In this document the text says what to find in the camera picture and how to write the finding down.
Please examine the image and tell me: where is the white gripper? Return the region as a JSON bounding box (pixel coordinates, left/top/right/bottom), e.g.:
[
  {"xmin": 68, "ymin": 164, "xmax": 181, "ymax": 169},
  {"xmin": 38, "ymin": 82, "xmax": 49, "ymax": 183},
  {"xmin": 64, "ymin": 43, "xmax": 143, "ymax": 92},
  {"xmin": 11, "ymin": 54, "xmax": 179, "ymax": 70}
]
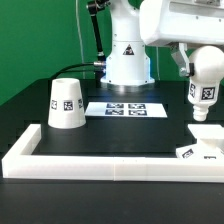
[{"xmin": 139, "ymin": 0, "xmax": 224, "ymax": 77}]

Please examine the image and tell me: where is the white lamp bulb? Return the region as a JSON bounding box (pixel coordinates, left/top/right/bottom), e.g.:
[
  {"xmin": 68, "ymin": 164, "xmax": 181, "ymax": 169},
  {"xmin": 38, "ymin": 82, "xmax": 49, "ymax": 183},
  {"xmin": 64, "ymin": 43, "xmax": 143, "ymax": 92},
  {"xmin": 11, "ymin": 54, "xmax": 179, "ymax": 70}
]
[{"xmin": 188, "ymin": 46, "xmax": 224, "ymax": 121}]

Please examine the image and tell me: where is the white lamp base with tags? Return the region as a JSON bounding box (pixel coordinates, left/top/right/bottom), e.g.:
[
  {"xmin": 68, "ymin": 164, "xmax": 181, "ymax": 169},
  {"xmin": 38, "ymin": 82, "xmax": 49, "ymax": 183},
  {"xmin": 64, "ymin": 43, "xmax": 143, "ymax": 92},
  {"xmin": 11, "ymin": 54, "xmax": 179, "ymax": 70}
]
[{"xmin": 176, "ymin": 124, "xmax": 224, "ymax": 160}]

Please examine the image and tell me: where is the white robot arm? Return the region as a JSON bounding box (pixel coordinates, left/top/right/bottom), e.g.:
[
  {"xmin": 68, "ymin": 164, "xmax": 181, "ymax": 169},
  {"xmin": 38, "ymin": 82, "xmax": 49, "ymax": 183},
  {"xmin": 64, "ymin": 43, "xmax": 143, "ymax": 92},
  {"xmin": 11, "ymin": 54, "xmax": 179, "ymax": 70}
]
[{"xmin": 102, "ymin": 0, "xmax": 224, "ymax": 86}]

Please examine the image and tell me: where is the white lamp shade cone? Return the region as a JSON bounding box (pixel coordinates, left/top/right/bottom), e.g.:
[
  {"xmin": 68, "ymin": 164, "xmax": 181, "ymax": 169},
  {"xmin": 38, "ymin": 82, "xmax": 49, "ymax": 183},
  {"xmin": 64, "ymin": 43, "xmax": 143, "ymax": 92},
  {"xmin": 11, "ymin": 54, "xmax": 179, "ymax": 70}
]
[{"xmin": 48, "ymin": 78, "xmax": 86, "ymax": 129}]

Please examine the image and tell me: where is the white sheet with tags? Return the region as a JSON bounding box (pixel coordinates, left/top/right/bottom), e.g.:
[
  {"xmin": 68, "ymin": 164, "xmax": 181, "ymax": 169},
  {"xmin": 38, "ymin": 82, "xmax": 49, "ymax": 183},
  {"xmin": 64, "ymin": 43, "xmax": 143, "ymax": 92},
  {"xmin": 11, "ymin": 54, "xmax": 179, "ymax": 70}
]
[{"xmin": 85, "ymin": 102, "xmax": 167, "ymax": 118}]

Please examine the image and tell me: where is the black cable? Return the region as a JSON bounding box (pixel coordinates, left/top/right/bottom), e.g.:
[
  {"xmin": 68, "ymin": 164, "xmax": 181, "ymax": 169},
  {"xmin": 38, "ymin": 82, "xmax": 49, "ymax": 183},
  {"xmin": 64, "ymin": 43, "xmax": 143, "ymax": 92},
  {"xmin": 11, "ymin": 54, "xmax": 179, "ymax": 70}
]
[{"xmin": 49, "ymin": 61, "xmax": 108, "ymax": 81}]

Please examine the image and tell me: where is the white U-shaped fence frame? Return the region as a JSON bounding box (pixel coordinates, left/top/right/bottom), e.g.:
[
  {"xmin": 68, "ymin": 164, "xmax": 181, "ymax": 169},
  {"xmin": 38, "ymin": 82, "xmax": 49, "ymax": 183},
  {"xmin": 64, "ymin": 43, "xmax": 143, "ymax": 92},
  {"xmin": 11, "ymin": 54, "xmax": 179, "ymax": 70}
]
[{"xmin": 2, "ymin": 124, "xmax": 224, "ymax": 183}]

